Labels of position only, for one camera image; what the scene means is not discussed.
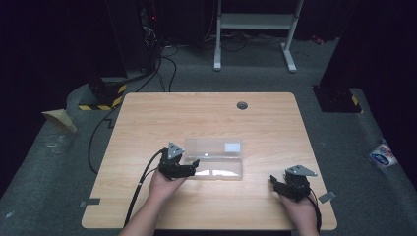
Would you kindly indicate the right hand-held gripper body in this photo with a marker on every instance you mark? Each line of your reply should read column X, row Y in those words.
column 296, row 185

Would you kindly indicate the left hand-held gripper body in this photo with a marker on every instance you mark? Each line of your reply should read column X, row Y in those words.
column 172, row 164

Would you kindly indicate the clear plastic box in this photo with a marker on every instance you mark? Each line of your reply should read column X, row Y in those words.
column 213, row 157

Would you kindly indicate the person's left hand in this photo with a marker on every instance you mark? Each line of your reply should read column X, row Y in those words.
column 164, row 188

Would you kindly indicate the person's right hand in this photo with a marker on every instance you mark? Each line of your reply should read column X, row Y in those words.
column 300, row 213

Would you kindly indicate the white label in box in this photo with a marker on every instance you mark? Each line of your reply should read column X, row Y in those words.
column 232, row 147

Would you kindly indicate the white and blue wipes packet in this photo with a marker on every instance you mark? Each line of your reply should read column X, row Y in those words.
column 383, row 156

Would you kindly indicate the black stand with hazard stripes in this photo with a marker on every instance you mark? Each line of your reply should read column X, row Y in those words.
column 105, row 95
column 337, row 98

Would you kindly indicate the beige cardboard piece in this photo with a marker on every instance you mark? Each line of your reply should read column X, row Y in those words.
column 60, row 119

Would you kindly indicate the small red light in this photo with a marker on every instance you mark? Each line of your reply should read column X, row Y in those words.
column 152, row 17

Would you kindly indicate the white metal stand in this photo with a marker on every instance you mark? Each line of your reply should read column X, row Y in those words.
column 255, row 21

